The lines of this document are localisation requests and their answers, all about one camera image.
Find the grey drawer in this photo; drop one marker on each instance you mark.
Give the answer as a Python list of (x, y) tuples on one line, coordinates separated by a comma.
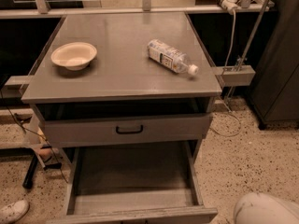
[(129, 130), (134, 184)]

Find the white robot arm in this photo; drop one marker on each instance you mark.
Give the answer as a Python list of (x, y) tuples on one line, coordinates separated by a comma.
[(260, 208)]

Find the grey drawer cabinet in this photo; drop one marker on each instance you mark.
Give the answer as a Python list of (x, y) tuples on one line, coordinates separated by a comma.
[(122, 81)]

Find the grey top drawer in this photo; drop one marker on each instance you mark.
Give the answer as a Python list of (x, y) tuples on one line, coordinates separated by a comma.
[(129, 130)]

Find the clear plastic water bottle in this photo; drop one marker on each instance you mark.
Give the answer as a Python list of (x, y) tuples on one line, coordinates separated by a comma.
[(171, 58)]

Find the white paper bowl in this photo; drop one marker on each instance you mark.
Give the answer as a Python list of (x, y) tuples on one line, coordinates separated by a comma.
[(74, 56)]

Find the dark side cabinet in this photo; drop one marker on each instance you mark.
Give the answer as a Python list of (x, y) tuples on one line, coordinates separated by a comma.
[(274, 91)]

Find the black bar on floor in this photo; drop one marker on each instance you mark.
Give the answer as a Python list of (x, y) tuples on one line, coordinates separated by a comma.
[(28, 180)]

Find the diagonal metal rod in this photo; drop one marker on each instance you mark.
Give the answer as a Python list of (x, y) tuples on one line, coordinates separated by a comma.
[(240, 61)]

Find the white sneaker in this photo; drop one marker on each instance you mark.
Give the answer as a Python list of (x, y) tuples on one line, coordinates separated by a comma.
[(13, 212)]

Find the grey metal bracket block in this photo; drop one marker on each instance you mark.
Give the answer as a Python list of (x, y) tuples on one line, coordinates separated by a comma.
[(232, 77)]

